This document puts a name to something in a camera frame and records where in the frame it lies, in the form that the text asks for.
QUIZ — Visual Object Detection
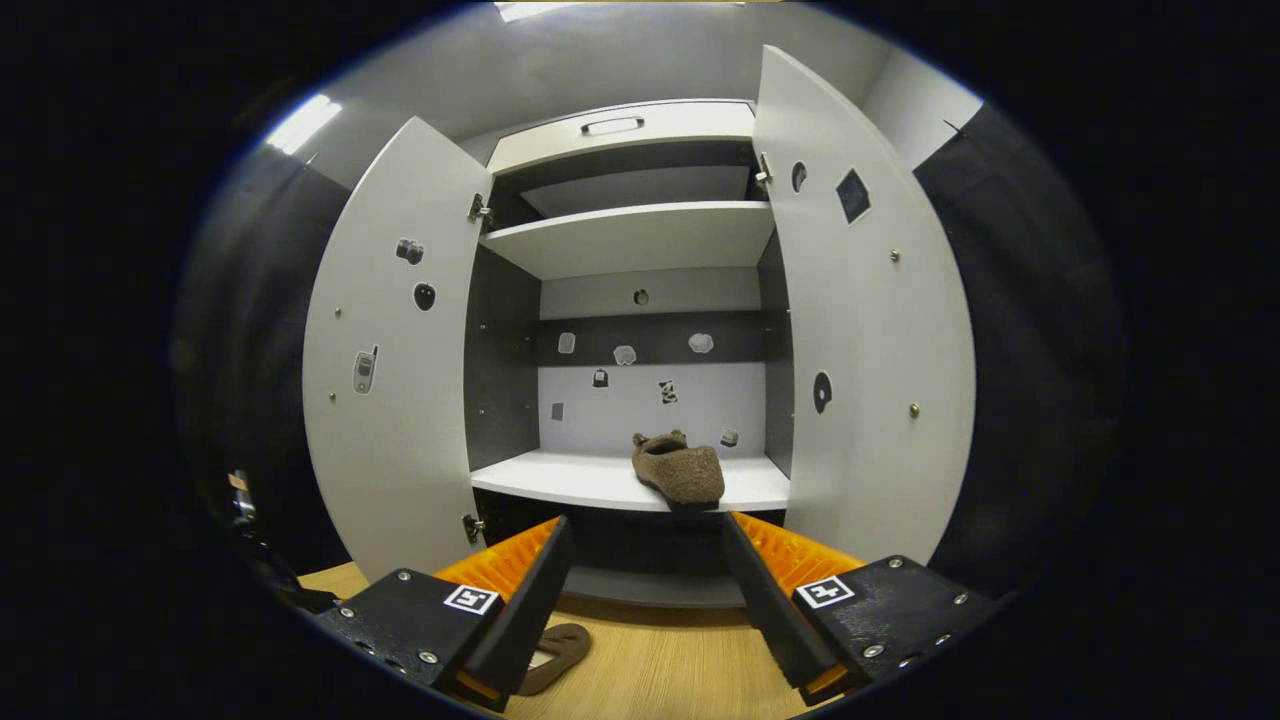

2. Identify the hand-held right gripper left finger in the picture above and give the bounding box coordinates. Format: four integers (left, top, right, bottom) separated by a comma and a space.
315, 515, 578, 713

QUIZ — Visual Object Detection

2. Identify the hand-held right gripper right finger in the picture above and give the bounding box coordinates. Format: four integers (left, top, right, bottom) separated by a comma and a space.
722, 510, 1001, 706

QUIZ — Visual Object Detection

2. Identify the brown fuzzy shoe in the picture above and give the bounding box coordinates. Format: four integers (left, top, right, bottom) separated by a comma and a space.
515, 622, 593, 698
631, 429, 726, 513

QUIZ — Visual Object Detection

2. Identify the white shoe cabinet door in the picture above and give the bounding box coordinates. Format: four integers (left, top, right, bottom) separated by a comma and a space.
302, 115, 493, 586
752, 44, 977, 566

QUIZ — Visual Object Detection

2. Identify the white shoe cabinet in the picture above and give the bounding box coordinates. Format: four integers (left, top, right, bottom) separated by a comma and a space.
465, 98, 796, 609

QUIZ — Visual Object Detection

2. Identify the white cabinet shelf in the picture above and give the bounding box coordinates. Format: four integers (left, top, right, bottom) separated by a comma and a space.
480, 200, 777, 281
470, 448, 791, 514

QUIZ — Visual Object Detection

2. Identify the white cabinet drawer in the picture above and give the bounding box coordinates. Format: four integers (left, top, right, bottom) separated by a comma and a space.
487, 99, 756, 176

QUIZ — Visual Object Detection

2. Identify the black backdrop cloth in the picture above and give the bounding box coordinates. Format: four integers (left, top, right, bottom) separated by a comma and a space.
912, 100, 1126, 601

